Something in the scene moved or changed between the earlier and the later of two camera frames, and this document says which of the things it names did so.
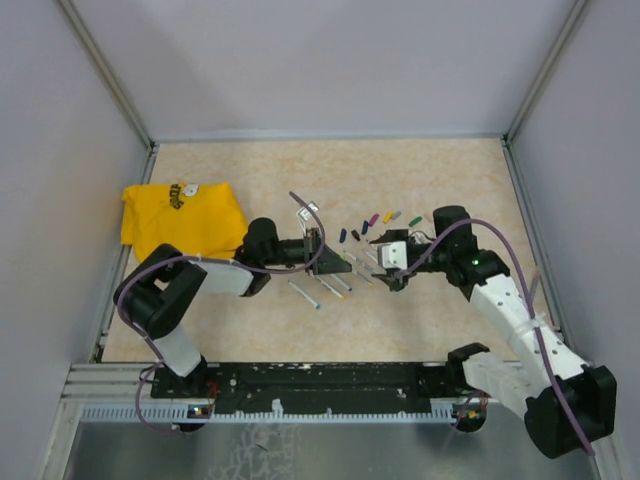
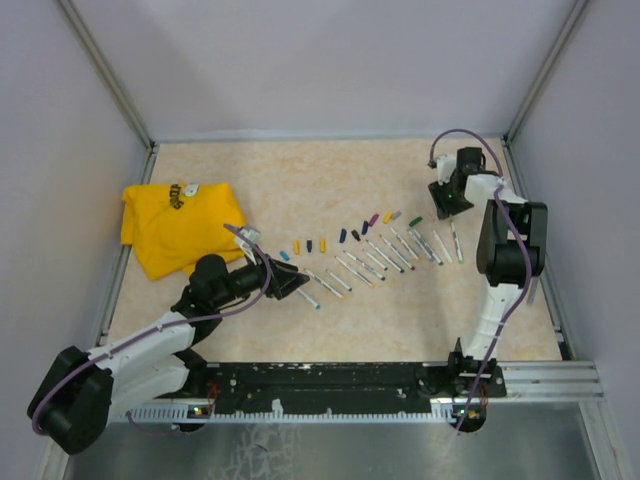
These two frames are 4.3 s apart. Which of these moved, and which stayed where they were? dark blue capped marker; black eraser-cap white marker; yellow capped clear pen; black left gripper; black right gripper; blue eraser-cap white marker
Moved: black left gripper; black right gripper
Stayed: blue eraser-cap white marker; yellow capped clear pen; black eraser-cap white marker; dark blue capped marker
